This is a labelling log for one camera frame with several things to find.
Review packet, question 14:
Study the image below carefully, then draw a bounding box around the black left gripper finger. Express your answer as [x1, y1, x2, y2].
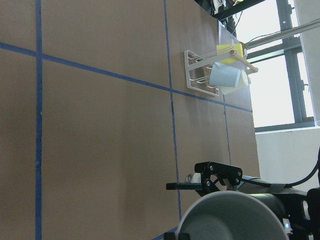
[163, 232, 190, 240]

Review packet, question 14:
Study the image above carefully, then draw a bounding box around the blue cup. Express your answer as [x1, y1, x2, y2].
[209, 62, 241, 87]

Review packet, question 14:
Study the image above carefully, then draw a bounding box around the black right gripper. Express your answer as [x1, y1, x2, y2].
[194, 161, 320, 240]

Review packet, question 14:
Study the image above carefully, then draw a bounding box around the yellow plastic cup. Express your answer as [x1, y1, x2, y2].
[216, 43, 244, 65]

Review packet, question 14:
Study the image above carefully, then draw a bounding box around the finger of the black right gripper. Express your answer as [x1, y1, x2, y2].
[165, 182, 204, 197]

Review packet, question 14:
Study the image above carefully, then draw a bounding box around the pale green plastic cup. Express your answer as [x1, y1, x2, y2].
[220, 70, 250, 95]

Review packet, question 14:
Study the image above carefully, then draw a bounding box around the grey plastic cup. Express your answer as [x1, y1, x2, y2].
[176, 191, 288, 240]

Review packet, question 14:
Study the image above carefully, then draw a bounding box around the white wire cup rack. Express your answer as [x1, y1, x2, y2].
[183, 39, 259, 96]

